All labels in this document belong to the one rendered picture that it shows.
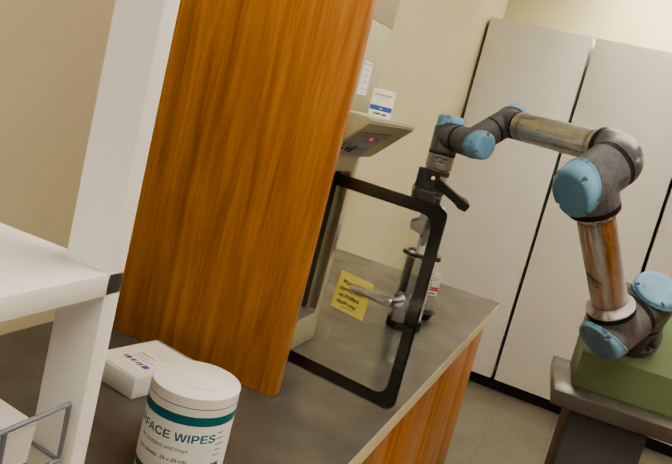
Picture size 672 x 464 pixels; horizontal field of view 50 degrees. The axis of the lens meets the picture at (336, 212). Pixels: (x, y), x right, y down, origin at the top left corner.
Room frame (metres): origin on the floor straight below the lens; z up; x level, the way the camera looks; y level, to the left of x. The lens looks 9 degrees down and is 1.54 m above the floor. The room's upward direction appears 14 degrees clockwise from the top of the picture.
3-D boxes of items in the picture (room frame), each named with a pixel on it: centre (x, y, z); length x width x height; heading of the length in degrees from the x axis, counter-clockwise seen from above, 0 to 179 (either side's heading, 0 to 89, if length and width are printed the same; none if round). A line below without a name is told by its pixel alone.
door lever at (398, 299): (1.30, -0.11, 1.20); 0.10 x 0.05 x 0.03; 60
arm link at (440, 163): (2.02, -0.24, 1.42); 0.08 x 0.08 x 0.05
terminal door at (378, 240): (1.36, -0.06, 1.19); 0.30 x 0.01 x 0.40; 60
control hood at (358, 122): (1.57, -0.02, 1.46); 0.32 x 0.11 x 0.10; 160
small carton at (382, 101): (1.62, -0.04, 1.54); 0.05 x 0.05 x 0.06; 88
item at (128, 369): (1.28, 0.27, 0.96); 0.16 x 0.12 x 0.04; 148
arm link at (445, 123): (2.02, -0.25, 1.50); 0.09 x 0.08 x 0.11; 35
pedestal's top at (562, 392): (1.92, -0.86, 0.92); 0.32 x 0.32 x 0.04; 75
